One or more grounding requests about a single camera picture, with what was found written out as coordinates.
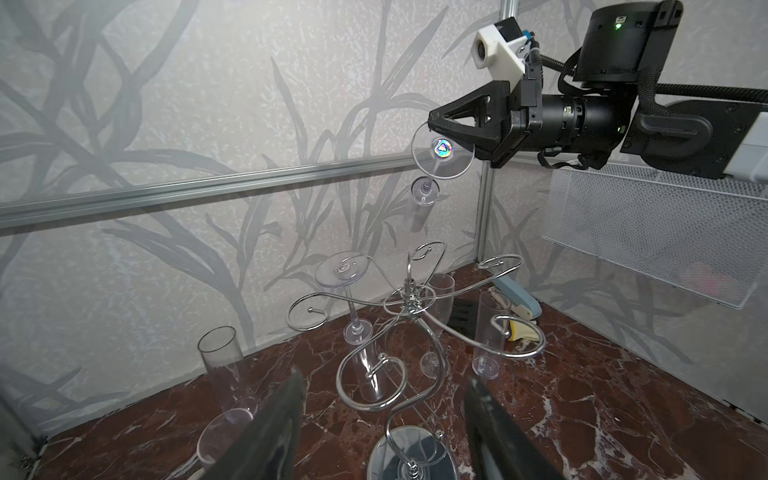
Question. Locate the silver wire wine glass rack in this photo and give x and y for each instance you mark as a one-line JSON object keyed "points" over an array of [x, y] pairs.
{"points": [[414, 365]]}

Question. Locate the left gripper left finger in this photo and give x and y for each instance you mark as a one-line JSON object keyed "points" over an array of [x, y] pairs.
{"points": [[267, 449]]}

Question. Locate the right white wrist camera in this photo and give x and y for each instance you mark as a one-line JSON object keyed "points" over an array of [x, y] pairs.
{"points": [[498, 48]]}

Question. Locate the aluminium frame crossbar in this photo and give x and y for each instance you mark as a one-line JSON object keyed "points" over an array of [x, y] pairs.
{"points": [[112, 201]]}

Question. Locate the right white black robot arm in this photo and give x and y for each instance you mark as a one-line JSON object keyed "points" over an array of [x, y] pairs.
{"points": [[606, 97]]}

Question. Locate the aluminium corner frame post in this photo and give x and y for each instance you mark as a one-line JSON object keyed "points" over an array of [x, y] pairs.
{"points": [[508, 8]]}

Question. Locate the white wire mesh basket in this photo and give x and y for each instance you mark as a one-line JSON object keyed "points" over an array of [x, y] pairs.
{"points": [[708, 237]]}

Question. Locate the black glove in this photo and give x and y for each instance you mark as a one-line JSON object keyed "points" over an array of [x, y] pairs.
{"points": [[463, 317]]}

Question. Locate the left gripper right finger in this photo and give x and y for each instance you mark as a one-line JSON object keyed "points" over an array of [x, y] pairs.
{"points": [[498, 447]]}

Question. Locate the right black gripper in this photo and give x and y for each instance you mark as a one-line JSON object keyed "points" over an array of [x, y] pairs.
{"points": [[481, 121]]}

